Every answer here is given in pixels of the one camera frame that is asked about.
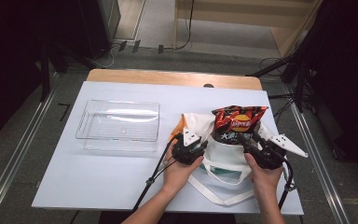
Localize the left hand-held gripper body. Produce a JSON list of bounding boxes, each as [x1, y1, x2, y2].
[[171, 126, 209, 166]]

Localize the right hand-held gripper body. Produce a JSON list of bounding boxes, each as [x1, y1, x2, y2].
[[251, 133, 310, 171]]

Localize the white canvas tote bag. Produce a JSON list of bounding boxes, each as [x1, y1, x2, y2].
[[169, 111, 282, 207]]

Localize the red chips bag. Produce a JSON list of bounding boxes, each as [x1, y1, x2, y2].
[[211, 105, 269, 146]]

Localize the clear plastic container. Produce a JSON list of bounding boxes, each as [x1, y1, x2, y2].
[[75, 99, 161, 153]]

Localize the person's right hand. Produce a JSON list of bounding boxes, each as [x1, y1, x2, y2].
[[244, 152, 284, 194]]

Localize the person's left hand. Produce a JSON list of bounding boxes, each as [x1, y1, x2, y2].
[[162, 152, 205, 195]]

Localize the white table cover sheet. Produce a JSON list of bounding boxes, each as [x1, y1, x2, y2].
[[31, 81, 304, 216]]

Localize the dark curtain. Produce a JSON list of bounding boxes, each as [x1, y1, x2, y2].
[[0, 0, 85, 147], [292, 0, 358, 188]]

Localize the black cabinet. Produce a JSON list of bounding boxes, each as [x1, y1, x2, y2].
[[77, 0, 122, 61]]

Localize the black metal stand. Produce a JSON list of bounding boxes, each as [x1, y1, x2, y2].
[[38, 42, 73, 103]]

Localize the right hand-held gripper cable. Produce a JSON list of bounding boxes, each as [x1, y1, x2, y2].
[[278, 155, 296, 211]]

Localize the hand-held gripper cable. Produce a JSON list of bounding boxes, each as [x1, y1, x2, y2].
[[131, 133, 183, 214], [278, 155, 296, 211]]

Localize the left hand-held gripper cable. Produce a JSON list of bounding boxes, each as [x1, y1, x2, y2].
[[131, 133, 183, 214]]

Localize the black floor cable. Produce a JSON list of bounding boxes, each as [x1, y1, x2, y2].
[[268, 92, 296, 125]]

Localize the metal floor rail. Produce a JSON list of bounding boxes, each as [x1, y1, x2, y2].
[[282, 83, 351, 224], [0, 89, 59, 224]]

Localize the black cables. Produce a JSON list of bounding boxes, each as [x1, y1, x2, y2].
[[245, 46, 316, 114]]

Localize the white floor cable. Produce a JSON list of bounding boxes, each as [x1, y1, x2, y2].
[[92, 46, 119, 69]]

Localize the black hanging cable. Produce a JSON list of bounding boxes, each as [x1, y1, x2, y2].
[[163, 0, 196, 51]]

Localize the beige wooden frame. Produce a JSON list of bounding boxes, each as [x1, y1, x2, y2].
[[172, 0, 324, 59]]

